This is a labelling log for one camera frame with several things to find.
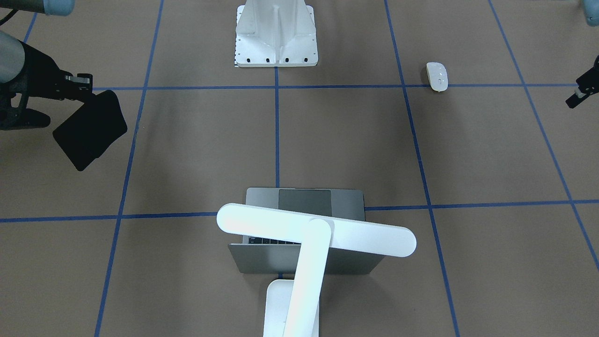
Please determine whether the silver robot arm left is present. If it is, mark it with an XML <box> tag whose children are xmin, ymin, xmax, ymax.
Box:
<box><xmin>565</xmin><ymin>0</ymin><xmax>599</xmax><ymax>109</ymax></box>

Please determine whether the white computer mouse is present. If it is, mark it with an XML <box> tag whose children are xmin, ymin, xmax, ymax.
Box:
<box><xmin>425</xmin><ymin>62</ymin><xmax>449</xmax><ymax>92</ymax></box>

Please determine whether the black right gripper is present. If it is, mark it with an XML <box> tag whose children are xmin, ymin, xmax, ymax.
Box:
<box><xmin>19</xmin><ymin>70</ymin><xmax>94</xmax><ymax>103</ymax></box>

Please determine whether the white desk lamp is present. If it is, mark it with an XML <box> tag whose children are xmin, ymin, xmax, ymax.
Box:
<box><xmin>216</xmin><ymin>203</ymin><xmax>417</xmax><ymax>337</ymax></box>

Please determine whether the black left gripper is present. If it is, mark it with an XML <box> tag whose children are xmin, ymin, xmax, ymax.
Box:
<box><xmin>565</xmin><ymin>56</ymin><xmax>599</xmax><ymax>109</ymax></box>

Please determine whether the black mouse pad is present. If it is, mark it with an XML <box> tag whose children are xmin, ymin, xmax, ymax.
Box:
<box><xmin>52</xmin><ymin>90</ymin><xmax>128</xmax><ymax>171</ymax></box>

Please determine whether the grey laptop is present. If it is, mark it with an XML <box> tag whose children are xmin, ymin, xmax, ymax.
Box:
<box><xmin>228</xmin><ymin>187</ymin><xmax>384</xmax><ymax>275</ymax></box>

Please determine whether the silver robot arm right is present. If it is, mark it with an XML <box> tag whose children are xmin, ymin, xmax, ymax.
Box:
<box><xmin>0</xmin><ymin>32</ymin><xmax>94</xmax><ymax>131</ymax></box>

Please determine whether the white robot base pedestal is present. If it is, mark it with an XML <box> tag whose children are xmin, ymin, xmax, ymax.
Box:
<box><xmin>234</xmin><ymin>0</ymin><xmax>319</xmax><ymax>68</ymax></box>

